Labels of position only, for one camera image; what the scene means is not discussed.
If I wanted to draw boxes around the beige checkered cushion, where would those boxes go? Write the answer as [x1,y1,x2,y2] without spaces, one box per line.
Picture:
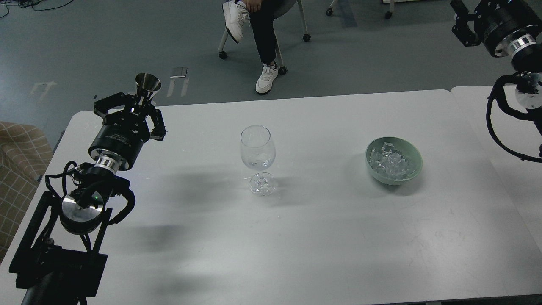
[0,122,53,261]

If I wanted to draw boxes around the clear wine glass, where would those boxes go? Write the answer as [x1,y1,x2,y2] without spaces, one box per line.
[240,125,277,196]

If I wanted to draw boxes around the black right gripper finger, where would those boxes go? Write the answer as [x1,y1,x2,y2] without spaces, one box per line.
[450,0,481,47]

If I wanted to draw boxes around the clear ice cubes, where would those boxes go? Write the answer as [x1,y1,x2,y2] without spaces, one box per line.
[368,141,416,181]

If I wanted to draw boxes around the black floor cables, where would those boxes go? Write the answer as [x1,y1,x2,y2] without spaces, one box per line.
[0,0,73,17]

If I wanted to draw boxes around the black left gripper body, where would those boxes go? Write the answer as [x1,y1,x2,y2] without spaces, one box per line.
[88,110,150,171]

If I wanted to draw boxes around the seated person in black trousers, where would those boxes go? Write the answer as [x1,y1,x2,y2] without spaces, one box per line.
[222,0,283,95]

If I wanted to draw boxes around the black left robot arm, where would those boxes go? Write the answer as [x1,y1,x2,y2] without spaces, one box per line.
[8,89,166,305]

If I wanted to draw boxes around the green bowl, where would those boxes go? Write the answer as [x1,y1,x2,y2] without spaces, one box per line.
[365,136,423,186]

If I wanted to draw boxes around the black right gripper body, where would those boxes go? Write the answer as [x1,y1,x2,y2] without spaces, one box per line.
[474,0,542,58]

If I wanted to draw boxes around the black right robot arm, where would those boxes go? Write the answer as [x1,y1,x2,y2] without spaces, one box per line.
[450,0,542,163]

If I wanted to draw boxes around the steel cocktail jigger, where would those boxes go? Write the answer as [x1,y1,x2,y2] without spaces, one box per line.
[135,72,161,106]

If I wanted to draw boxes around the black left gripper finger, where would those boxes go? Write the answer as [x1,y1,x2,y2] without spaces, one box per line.
[93,92,138,123]
[144,101,167,141]

